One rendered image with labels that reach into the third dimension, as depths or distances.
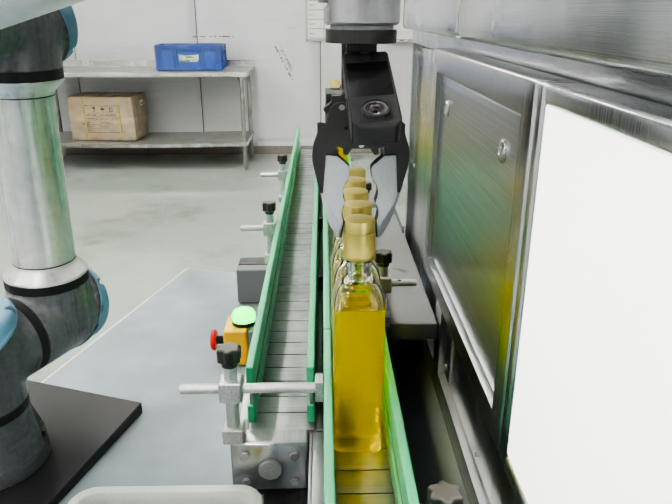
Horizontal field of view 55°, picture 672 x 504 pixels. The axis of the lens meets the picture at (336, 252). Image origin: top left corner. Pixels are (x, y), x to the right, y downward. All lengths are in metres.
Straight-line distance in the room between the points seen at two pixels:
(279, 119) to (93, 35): 1.95
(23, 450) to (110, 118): 5.48
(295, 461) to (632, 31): 0.61
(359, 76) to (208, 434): 0.64
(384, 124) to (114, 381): 0.81
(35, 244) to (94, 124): 5.47
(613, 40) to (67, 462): 0.87
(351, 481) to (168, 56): 5.59
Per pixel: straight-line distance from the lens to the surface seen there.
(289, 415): 0.86
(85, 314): 1.03
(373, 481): 0.76
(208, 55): 6.10
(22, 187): 0.96
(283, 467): 0.83
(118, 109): 6.32
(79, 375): 1.28
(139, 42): 6.87
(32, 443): 1.02
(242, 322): 1.20
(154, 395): 1.18
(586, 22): 0.47
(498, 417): 0.63
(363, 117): 0.58
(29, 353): 0.97
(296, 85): 6.67
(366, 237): 0.68
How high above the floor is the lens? 1.37
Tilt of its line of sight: 20 degrees down
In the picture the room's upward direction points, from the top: straight up
